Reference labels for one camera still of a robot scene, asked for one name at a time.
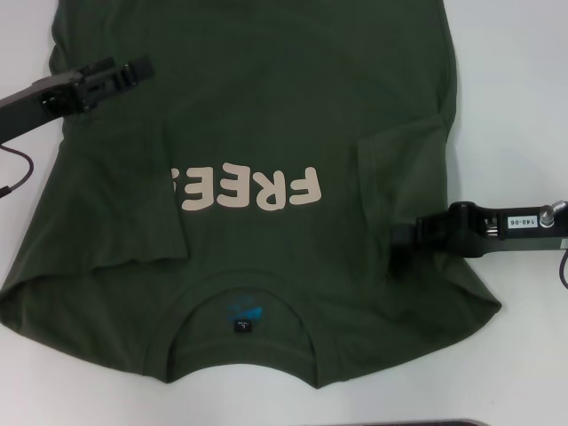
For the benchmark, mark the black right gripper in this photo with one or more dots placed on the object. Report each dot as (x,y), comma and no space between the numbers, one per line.
(475,231)

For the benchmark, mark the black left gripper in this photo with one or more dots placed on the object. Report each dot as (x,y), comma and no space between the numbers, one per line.
(40,100)

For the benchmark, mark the dark green FREE t-shirt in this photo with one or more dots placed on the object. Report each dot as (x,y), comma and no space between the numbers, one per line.
(266,111)

